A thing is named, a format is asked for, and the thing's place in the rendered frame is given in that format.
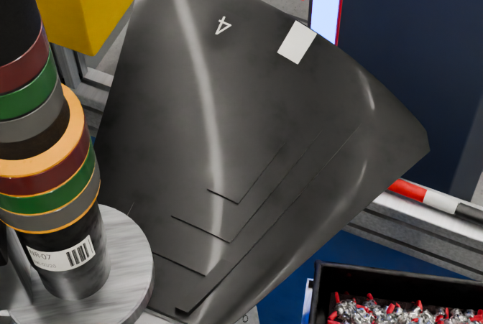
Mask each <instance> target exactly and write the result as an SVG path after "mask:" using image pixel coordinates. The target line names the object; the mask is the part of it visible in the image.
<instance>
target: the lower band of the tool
mask: <svg viewBox="0 0 483 324"><path fill-rule="evenodd" d="M61 85H62V88H63V95H64V96H65V98H66V100H67V101H68V105H69V107H70V121H69V124H68V127H67V129H66V131H65V133H64V134H63V136H62V138H61V139H60V140H59V141H58V142H57V143H56V144H55V145H54V146H53V147H51V148H50V149H48V150H47V151H46V152H43V153H42V154H39V155H37V156H35V157H31V158H28V159H21V160H5V159H0V176H2V177H26V176H30V175H36V174H38V173H41V172H44V171H45V170H48V169H50V168H52V167H54V166H55V165H57V164H58V163H60V162H61V161H63V160H64V159H65V158H66V157H67V156H68V155H69V154H70V153H71V152H72V151H73V149H74V148H75V146H76V145H77V143H78V142H79V139H80V137H81V134H82V132H83V125H84V115H83V109H82V106H81V103H80V101H79V100H78V98H77V96H76V95H75V94H74V92H72V90H71V89H69V88H68V87H67V86H65V85H63V84H62V83H61ZM87 155H88V154H87ZM87 155H86V157H87ZM85 160H86V158H85ZM85 160H84V161H83V163H84V162H85ZM82 165H83V164H82ZM82 165H81V166H80V167H79V169H80V168H81V167H82ZM79 169H78V170H77V171H76V173H77V172H78V171H79ZM76 173H75V174H76ZM75 174H73V175H72V176H71V177H70V178H69V179H68V180H66V181H65V182H64V183H62V184H61V185H58V186H57V187H56V188H53V189H51V190H48V191H45V192H43V193H38V194H34V195H8V194H4V193H1V194H3V195H8V196H13V197H32V196H36V195H42V194H45V193H48V192H50V191H52V190H55V189H57V188H59V187H60V186H62V185H64V184H65V183H66V182H67V181H69V180H70V179H71V178H72V177H73V176H74V175H75ZM92 175H93V174H92ZM92 175H91V177H92ZM90 180H91V179H90ZM90 180H89V181H88V184H89V182H90ZM88 184H87V185H88ZM87 185H86V186H85V187H84V189H83V190H82V191H81V192H80V193H79V194H78V195H77V196H76V197H75V198H74V199H72V200H71V201H70V202H68V203H66V204H65V205H63V206H61V207H59V208H56V209H54V210H51V211H48V212H44V213H36V214H21V213H15V214H18V215H23V216H36V215H42V214H46V213H51V212H53V211H55V210H58V209H60V208H63V207H65V206H66V205H67V204H69V203H71V202H72V201H74V200H75V199H76V198H77V197H78V196H79V195H80V194H81V193H82V192H83V191H84V190H85V188H86V187H87ZM99 188H100V185H99ZM99 188H98V192H99ZM98 192H97V194H96V197H95V198H94V200H93V202H92V204H91V205H90V206H89V207H88V209H87V210H86V211H85V212H84V213H83V214H82V215H80V216H79V217H78V218H76V219H75V220H74V221H72V222H70V223H68V224H66V225H64V226H61V227H59V228H56V229H52V230H49V231H24V230H21V229H18V228H15V227H12V226H10V225H8V224H6V223H5V224H6V225H7V226H9V227H11V228H13V229H15V230H18V231H21V232H25V233H51V232H54V231H59V230H61V229H64V228H66V227H68V226H70V225H72V224H73V223H75V222H76V221H78V220H79V219H80V218H82V217H83V216H84V215H85V214H86V213H87V212H88V211H89V209H90V208H91V207H92V205H93V204H94V202H95V200H96V198H97V195H98ZM1 209H3V208H1ZM3 210H4V209H3ZM5 211H8V210H5ZM8 212H10V213H14V212H11V211H8ZM0 220H1V219H0ZM2 222H3V221H2ZM3 223H4V222H3Z"/></svg>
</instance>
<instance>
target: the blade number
mask: <svg viewBox="0 0 483 324"><path fill-rule="evenodd" d="M243 20H244V18H242V17H240V16H237V15H235V14H232V13H231V12H229V11H226V10H224V9H221V8H218V7H217V6H216V8H215V9H214V11H213V14H212V16H211V18H210V21H209V23H208V25H207V27H206V30H205V32H204V34H203V36H202V37H203V38H206V39H207V40H210V41H212V42H215V43H218V44H220V45H223V46H224V47H227V48H230V46H231V43H232V42H233V40H234V38H235V36H236V33H237V32H238V30H239V28H240V26H241V24H242V22H243Z"/></svg>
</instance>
